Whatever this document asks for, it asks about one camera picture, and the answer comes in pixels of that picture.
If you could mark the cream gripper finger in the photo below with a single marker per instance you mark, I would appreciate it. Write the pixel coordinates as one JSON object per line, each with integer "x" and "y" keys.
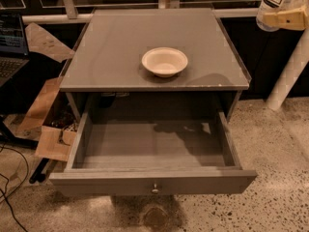
{"x": 295, "y": 19}

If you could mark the clear plastic water bottle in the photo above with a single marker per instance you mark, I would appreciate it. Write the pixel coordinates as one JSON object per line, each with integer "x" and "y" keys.
{"x": 273, "y": 0}

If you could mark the grey cabinet with glass top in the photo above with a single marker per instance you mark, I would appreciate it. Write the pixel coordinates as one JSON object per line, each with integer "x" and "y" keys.
{"x": 109, "y": 55}

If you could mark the round metal drawer knob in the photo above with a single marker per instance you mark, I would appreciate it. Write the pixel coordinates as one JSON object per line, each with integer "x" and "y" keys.
{"x": 155, "y": 189}

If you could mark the grey open top drawer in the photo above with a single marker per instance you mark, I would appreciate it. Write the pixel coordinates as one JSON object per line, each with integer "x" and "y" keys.
{"x": 127, "y": 157}

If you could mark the white paper bowl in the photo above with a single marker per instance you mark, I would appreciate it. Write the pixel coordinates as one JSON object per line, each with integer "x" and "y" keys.
{"x": 164, "y": 61}

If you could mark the open cardboard box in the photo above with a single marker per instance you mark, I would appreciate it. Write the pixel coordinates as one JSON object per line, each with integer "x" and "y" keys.
{"x": 56, "y": 137}

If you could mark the open laptop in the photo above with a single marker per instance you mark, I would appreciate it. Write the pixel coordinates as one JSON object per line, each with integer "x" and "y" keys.
{"x": 14, "y": 51}

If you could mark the white diagonal support post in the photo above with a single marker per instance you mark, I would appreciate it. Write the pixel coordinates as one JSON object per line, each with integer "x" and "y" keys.
{"x": 290, "y": 74}

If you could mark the metal railing frame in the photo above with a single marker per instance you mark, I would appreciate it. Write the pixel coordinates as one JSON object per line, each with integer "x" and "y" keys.
{"x": 70, "y": 7}

